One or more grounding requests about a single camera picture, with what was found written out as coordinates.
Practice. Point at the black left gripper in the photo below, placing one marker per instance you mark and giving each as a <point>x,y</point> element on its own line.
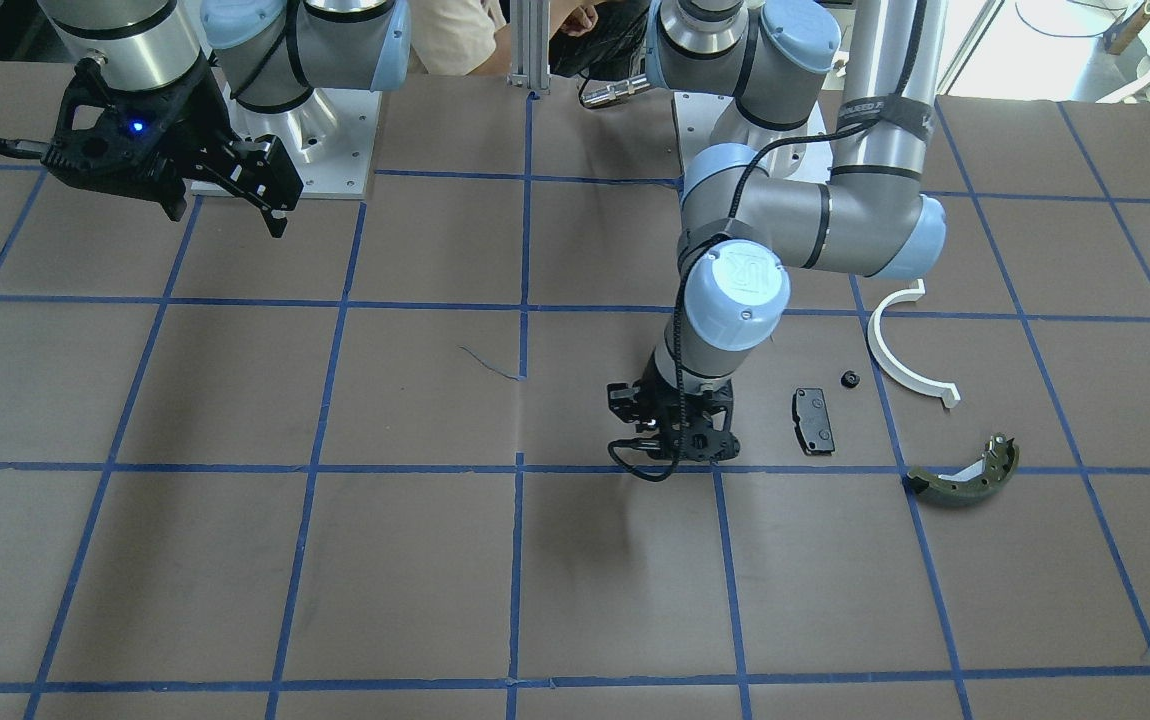
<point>659,397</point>

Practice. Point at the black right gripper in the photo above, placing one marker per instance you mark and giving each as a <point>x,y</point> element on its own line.
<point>197,120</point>

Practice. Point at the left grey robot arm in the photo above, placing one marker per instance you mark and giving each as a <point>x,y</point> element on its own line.
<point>849,201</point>

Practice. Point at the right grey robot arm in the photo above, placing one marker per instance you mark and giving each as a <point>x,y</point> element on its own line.
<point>263,50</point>

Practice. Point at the black brake pad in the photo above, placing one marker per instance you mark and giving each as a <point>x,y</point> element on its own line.
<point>812,423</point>

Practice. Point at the person in beige shirt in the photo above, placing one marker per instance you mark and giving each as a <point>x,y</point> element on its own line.
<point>459,38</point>

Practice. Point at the green brake shoe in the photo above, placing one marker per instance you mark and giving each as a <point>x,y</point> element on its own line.
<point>983,479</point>

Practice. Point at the white curved plastic bracket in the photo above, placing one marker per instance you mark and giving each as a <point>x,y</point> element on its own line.
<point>891,356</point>

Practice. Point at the aluminium frame post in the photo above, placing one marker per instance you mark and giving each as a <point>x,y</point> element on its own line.
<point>529,58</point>

